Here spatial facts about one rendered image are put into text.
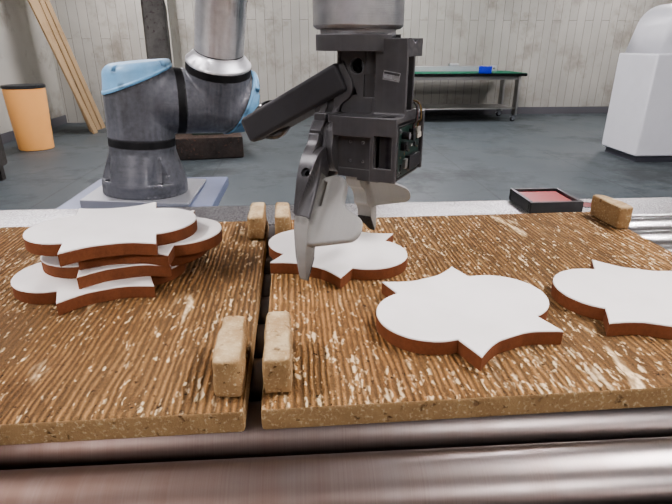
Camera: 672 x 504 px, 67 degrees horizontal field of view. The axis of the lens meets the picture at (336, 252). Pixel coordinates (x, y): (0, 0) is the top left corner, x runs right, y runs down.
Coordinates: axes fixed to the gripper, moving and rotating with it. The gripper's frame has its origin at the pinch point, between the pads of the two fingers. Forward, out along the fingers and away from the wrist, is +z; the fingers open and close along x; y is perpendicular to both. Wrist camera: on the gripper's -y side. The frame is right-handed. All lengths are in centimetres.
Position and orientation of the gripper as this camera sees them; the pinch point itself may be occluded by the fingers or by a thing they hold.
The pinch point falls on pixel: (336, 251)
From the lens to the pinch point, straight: 50.8
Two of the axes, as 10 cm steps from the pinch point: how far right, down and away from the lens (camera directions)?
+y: 8.9, 1.7, -4.2
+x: 4.6, -3.4, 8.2
